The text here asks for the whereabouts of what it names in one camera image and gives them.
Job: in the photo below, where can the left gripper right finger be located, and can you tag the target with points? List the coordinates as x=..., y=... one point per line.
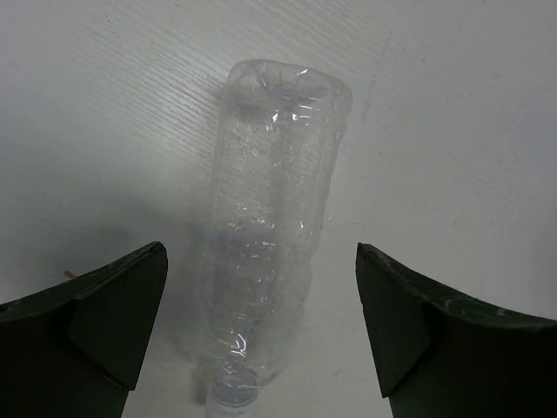
x=439, y=352

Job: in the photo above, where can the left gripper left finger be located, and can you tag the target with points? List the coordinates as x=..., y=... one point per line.
x=76, y=349

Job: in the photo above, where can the clear unlabelled plastic bottle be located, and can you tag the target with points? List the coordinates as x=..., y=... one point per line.
x=279, y=131

